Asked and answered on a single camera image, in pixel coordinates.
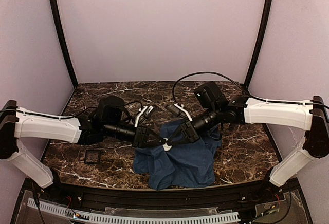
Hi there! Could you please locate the blue garment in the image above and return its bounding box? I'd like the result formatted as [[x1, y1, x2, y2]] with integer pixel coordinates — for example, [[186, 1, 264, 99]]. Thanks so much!
[[133, 127, 222, 191]]

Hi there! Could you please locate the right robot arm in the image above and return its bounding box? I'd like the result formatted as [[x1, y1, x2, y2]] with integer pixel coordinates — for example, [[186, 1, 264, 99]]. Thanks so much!
[[164, 81, 328, 188]]

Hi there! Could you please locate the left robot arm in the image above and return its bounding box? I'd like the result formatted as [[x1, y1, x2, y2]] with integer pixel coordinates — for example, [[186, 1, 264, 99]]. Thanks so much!
[[1, 96, 166, 189]]

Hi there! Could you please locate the black square box lower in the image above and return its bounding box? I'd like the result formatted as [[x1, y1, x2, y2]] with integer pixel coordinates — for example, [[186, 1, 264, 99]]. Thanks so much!
[[84, 150, 101, 164]]

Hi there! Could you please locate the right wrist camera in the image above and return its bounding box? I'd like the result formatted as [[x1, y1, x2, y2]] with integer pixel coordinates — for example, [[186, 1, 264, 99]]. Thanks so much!
[[165, 103, 192, 121]]

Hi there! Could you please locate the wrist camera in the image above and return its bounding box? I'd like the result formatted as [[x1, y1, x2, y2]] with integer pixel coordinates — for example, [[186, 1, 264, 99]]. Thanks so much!
[[165, 103, 192, 121], [134, 105, 155, 128]]

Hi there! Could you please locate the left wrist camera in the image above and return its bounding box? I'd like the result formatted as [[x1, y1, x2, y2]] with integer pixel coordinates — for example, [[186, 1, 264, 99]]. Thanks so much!
[[134, 105, 155, 128]]

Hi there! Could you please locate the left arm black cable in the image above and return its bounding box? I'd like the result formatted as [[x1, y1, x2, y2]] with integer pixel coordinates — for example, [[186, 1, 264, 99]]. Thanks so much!
[[0, 100, 144, 149]]

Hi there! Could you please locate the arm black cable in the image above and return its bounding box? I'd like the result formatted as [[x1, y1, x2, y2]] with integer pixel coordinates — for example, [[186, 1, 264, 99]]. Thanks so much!
[[0, 100, 144, 149], [172, 72, 324, 106]]

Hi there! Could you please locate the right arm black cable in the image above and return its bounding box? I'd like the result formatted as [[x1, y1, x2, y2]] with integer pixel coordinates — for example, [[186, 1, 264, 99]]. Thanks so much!
[[172, 72, 324, 106]]

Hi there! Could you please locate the black front rail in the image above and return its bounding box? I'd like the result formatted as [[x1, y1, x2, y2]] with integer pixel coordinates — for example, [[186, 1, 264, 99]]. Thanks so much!
[[41, 180, 283, 210]]

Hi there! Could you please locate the white slotted cable duct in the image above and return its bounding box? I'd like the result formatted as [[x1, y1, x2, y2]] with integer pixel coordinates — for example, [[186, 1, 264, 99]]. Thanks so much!
[[27, 198, 241, 223]]

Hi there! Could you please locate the right black frame post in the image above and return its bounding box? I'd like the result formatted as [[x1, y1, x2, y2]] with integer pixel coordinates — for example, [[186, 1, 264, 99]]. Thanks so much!
[[244, 0, 272, 89]]

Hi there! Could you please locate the black frame post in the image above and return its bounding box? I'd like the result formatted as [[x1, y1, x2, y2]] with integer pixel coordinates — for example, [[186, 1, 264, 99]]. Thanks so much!
[[244, 0, 272, 89], [49, 0, 78, 89]]

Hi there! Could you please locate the left black frame post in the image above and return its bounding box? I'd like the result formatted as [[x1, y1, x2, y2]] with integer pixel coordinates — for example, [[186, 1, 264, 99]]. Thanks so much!
[[49, 0, 78, 89]]

